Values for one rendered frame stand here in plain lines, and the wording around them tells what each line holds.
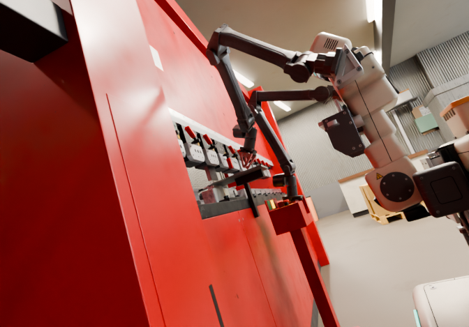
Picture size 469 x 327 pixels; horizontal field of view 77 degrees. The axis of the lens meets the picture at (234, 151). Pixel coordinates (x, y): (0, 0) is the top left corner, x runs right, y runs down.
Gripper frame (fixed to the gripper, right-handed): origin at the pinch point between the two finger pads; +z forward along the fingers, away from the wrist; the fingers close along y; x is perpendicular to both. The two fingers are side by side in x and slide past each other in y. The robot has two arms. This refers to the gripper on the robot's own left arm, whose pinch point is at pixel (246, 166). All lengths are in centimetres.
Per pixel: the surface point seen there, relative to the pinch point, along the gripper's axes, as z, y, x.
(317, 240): 61, -218, 31
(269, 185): 9, -216, -33
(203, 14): -200, -185, -149
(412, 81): -341, -763, 207
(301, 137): -157, -817, -82
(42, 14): -12, 113, 0
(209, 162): 0.9, 7.8, -16.9
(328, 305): 59, -14, 47
